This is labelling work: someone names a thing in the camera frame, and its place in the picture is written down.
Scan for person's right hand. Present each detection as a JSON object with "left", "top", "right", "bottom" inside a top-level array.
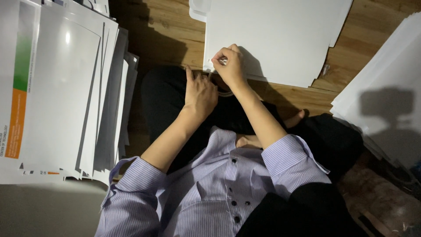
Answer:
[{"left": 211, "top": 43, "right": 250, "bottom": 91}]

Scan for person's left hand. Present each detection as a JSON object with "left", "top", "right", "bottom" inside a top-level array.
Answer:
[{"left": 183, "top": 65, "right": 219, "bottom": 122}]

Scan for white cord handle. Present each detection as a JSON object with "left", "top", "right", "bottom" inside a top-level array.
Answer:
[{"left": 207, "top": 58, "right": 235, "bottom": 97}]

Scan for black trousers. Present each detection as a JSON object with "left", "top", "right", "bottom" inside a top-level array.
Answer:
[{"left": 141, "top": 65, "right": 366, "bottom": 237}]

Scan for stack of white paper bags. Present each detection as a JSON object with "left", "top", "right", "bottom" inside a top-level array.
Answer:
[{"left": 189, "top": 0, "right": 353, "bottom": 89}]

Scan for lilac striped shirt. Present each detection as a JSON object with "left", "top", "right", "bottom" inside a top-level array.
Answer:
[{"left": 94, "top": 126, "right": 332, "bottom": 237}]

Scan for stack of printed glossy sheets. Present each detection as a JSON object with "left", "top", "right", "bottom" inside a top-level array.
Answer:
[{"left": 0, "top": 0, "right": 140, "bottom": 187}]

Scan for pile of plain white sheets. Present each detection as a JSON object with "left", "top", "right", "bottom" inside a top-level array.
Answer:
[{"left": 330, "top": 13, "right": 421, "bottom": 169}]

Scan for grey board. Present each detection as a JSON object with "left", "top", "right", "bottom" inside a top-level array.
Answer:
[{"left": 0, "top": 179, "right": 110, "bottom": 237}]

